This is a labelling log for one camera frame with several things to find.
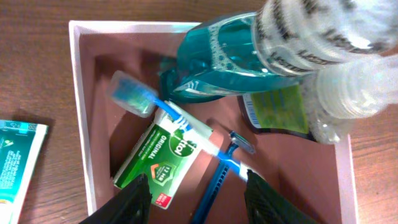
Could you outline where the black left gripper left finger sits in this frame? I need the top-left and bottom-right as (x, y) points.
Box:
(80, 174), (152, 224)

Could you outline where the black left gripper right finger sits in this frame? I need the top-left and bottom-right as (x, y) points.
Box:
(244, 170), (317, 224)

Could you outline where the green Dettol soap bar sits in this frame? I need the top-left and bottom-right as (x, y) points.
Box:
(113, 109), (211, 210)

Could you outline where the blue disposable razor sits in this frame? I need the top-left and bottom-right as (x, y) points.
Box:
(191, 131), (255, 224)

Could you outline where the blue toothbrush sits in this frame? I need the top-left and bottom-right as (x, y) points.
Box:
(108, 70), (260, 182)

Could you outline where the teal toothpaste tube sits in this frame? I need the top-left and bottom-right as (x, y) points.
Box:
(1, 119), (49, 224)

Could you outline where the clear soap pump bottle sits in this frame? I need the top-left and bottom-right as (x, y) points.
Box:
(238, 55), (398, 146)

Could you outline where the teal mouthwash bottle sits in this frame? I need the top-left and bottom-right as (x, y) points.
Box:
(160, 0), (397, 103)

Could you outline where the white square cardboard box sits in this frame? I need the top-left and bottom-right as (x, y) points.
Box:
(69, 21), (359, 223)

